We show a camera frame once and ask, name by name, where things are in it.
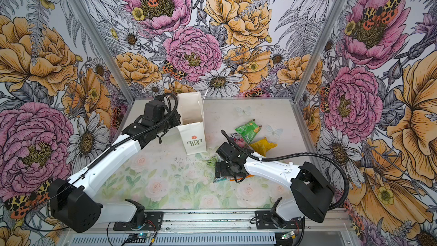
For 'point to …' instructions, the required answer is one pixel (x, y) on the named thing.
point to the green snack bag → (248, 130)
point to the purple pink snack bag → (239, 140)
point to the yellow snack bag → (263, 146)
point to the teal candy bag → (221, 179)
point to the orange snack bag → (246, 176)
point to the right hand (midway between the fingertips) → (227, 178)
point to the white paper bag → (192, 129)
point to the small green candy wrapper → (211, 162)
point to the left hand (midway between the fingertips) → (180, 120)
